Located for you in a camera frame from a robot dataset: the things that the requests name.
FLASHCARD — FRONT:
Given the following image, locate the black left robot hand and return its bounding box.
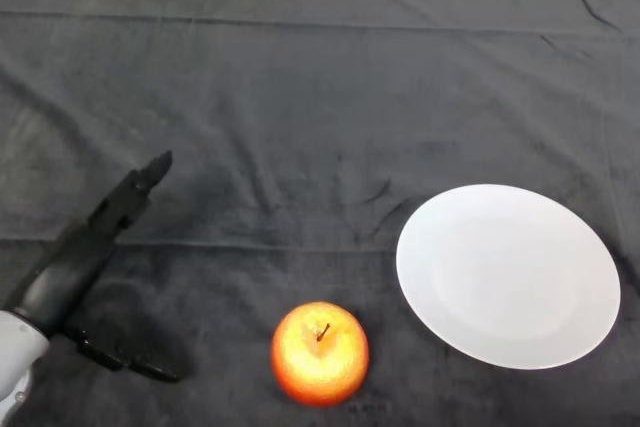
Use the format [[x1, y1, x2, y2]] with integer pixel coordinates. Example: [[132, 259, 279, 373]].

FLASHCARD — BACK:
[[0, 149, 181, 383]]

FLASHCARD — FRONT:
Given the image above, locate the red yellow apple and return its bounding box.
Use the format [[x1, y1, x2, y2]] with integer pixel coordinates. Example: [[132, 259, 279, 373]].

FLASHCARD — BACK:
[[270, 301, 371, 408]]

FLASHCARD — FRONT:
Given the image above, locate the white round plate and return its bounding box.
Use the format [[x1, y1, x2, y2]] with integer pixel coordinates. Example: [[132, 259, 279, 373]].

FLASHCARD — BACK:
[[395, 183, 622, 372]]

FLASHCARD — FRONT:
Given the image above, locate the black cloth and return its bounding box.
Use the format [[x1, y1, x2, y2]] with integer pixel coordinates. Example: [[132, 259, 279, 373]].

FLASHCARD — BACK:
[[0, 0, 640, 427]]

